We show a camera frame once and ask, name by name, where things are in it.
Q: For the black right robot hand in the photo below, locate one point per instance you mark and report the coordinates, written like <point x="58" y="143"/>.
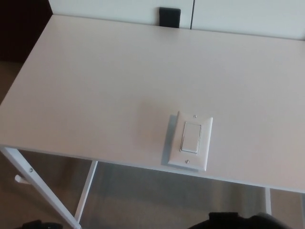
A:
<point x="238" y="221"/>

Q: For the black wall plate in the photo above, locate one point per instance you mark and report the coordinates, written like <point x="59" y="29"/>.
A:
<point x="169" y="17"/>

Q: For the dark brown furniture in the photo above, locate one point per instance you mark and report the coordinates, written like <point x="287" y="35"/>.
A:
<point x="21" y="28"/>

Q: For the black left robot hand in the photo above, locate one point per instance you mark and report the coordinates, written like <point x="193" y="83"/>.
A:
<point x="40" y="226"/>

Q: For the white rocker light switch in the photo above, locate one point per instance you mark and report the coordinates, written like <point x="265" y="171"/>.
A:
<point x="205" y="140"/>

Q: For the white peg on table leg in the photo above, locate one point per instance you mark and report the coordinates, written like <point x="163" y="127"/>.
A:
<point x="20" y="179"/>

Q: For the white metal table leg frame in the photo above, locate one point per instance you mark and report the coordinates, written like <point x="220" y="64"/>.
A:
<point x="27" y="170"/>
<point x="268" y="200"/>

